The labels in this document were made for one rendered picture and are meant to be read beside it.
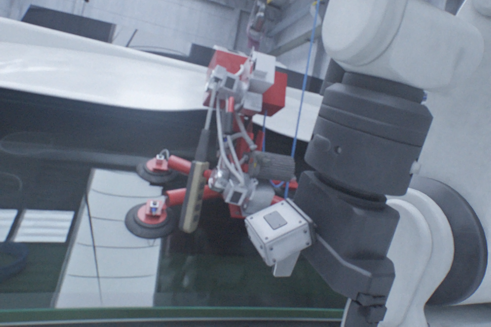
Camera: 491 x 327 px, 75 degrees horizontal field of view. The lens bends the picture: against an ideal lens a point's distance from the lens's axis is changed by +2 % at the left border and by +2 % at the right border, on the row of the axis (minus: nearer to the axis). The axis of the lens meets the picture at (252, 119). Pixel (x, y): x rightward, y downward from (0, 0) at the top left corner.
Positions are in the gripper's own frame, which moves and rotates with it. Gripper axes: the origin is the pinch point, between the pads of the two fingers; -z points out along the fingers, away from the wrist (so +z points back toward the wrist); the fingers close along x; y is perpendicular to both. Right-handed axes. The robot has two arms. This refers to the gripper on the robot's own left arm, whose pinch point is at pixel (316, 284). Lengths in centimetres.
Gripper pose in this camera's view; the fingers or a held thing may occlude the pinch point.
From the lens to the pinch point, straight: 33.8
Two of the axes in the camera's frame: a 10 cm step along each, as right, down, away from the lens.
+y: -8.8, -1.8, -4.3
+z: 2.7, -9.5, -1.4
